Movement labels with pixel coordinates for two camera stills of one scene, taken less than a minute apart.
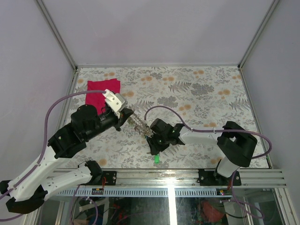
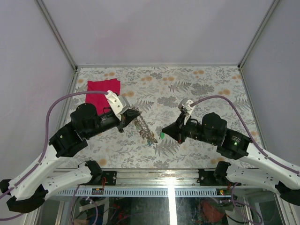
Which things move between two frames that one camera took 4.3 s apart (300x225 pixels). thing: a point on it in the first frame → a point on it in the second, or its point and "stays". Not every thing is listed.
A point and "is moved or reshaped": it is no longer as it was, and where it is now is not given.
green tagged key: [157, 159] is moved or reshaped
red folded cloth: [98, 101] stays
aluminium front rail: [183, 177] stays
